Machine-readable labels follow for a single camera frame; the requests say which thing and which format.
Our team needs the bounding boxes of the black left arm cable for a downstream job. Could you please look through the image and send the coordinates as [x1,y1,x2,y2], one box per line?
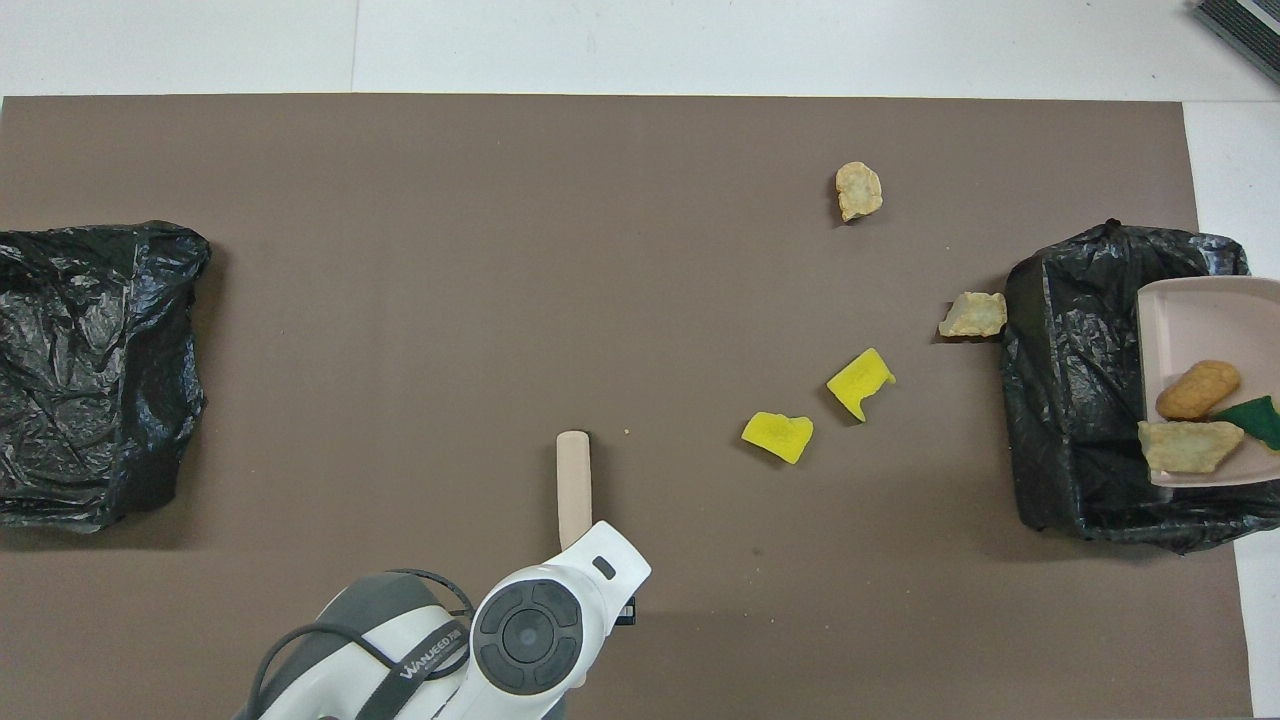
[245,568,477,720]

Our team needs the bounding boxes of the black bag lined trash bin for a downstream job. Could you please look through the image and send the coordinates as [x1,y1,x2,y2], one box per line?
[0,220,213,534]
[1000,220,1280,554]

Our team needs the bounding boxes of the large beige foam chunk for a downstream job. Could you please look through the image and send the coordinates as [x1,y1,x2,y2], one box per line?
[1137,420,1247,475]

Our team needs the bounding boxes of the beige plastic dustpan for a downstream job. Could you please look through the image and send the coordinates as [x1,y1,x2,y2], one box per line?
[1135,277,1280,489]

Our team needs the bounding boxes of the rounded tan foam chunk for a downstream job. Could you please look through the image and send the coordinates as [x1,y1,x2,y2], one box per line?
[835,161,884,223]

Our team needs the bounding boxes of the brown table mat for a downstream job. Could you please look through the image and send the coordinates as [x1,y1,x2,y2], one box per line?
[0,95,1253,720]

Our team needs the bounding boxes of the brown bread roll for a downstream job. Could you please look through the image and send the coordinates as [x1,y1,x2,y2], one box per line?
[1155,359,1242,422]

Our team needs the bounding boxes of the dark grey ribbed object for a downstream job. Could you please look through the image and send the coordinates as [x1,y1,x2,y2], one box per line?
[1195,0,1280,86]

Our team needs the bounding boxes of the yellow sponge with green backing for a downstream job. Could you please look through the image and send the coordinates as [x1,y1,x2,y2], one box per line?
[1208,395,1280,453]

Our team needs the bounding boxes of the yellow sponge piece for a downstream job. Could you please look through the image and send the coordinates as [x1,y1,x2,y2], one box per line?
[741,411,815,466]
[826,347,897,422]

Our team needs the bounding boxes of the pale beige foam chunk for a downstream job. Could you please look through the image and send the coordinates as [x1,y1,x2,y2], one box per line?
[937,291,1008,339]

